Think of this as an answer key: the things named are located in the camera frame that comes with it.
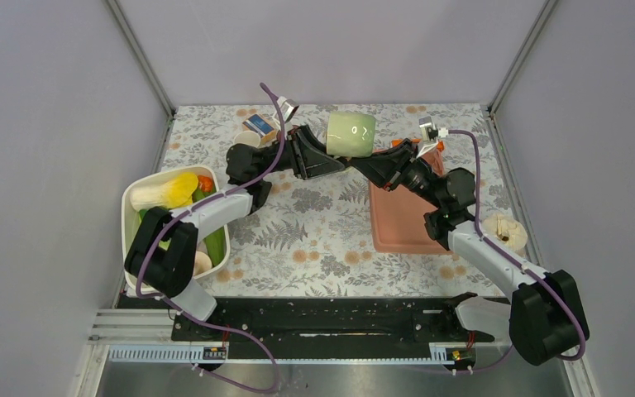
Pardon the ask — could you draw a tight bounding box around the light green mug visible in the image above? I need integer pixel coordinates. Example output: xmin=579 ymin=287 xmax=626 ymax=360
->
xmin=325 ymin=112 xmax=376 ymax=158

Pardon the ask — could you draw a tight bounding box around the white mushroom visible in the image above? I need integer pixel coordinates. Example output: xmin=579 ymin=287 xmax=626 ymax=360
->
xmin=193 ymin=251 xmax=213 ymax=277

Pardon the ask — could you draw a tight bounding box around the white vegetable basin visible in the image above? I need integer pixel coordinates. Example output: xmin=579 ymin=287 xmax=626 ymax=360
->
xmin=121 ymin=164 xmax=231 ymax=280

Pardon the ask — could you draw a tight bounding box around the yellow white cabbage toy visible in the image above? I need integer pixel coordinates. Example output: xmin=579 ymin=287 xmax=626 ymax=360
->
xmin=128 ymin=172 xmax=198 ymax=211

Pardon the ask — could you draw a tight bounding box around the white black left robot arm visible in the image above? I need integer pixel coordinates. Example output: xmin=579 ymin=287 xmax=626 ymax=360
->
xmin=124 ymin=126 xmax=348 ymax=340

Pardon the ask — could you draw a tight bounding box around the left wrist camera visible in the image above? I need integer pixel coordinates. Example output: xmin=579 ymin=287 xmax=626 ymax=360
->
xmin=276 ymin=96 xmax=299 ymax=123

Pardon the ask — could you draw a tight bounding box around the yellow green faceted mug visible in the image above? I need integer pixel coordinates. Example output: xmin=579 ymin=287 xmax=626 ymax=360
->
xmin=233 ymin=131 xmax=261 ymax=148

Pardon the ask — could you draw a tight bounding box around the salmon pink plastic tray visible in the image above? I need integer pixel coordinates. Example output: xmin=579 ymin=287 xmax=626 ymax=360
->
xmin=367 ymin=147 xmax=460 ymax=256

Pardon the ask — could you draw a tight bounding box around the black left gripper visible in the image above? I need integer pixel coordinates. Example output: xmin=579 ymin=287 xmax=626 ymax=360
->
xmin=258 ymin=126 xmax=349 ymax=180

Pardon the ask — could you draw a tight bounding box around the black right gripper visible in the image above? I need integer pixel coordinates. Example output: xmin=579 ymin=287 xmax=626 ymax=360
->
xmin=351 ymin=139 xmax=445 ymax=209

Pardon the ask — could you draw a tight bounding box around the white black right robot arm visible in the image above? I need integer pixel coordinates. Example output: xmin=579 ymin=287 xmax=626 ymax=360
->
xmin=348 ymin=139 xmax=590 ymax=366

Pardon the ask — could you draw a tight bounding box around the orange box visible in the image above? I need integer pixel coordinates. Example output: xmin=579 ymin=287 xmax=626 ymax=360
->
xmin=391 ymin=138 xmax=446 ymax=155

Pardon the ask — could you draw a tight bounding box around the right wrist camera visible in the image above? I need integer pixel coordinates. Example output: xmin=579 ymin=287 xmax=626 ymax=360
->
xmin=417 ymin=116 xmax=450 ymax=158

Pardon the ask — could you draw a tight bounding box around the yellow sponge blue label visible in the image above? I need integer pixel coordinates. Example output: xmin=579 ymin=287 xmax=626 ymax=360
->
xmin=242 ymin=113 xmax=277 ymax=137

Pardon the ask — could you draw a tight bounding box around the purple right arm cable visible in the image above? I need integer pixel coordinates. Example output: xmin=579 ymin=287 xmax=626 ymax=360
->
xmin=437 ymin=129 xmax=588 ymax=376

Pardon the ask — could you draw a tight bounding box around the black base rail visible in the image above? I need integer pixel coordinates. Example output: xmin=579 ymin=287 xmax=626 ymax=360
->
xmin=170 ymin=295 xmax=497 ymax=345

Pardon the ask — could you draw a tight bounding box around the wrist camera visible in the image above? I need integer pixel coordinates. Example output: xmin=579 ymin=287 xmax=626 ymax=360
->
xmin=417 ymin=116 xmax=450 ymax=158
xmin=276 ymin=96 xmax=299 ymax=123

